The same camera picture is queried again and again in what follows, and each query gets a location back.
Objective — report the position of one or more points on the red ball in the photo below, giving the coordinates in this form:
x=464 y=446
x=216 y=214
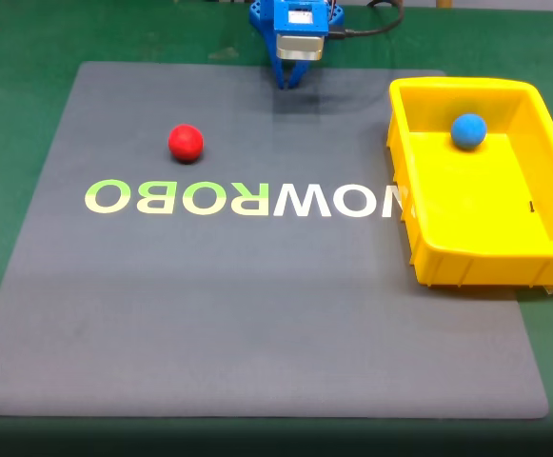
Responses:
x=185 y=143

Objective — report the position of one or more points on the blue ball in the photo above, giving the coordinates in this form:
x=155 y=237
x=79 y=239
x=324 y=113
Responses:
x=468 y=131

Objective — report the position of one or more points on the yellow plastic bin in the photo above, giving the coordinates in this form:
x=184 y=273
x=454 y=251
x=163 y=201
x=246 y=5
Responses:
x=480 y=224

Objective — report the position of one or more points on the grey mat with ROBO print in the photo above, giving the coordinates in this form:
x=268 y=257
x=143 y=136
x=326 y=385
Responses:
x=238 y=309

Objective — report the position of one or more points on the silver camera box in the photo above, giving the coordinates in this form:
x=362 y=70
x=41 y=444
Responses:
x=300 y=46

